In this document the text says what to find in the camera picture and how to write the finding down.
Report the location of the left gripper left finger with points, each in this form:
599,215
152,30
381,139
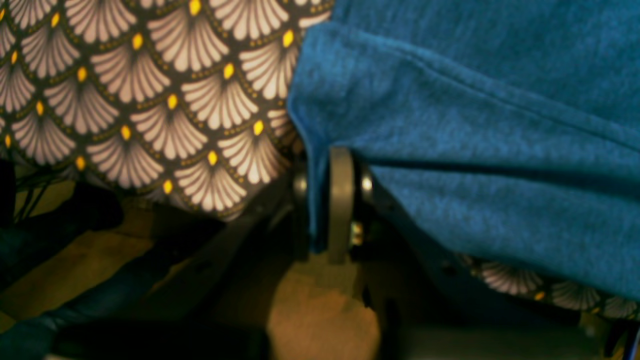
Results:
299,214

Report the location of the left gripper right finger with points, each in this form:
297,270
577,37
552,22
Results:
340,204

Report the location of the blue long-sleeve T-shirt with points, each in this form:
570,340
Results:
506,129

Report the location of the fan-patterned table cloth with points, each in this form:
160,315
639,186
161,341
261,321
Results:
185,102

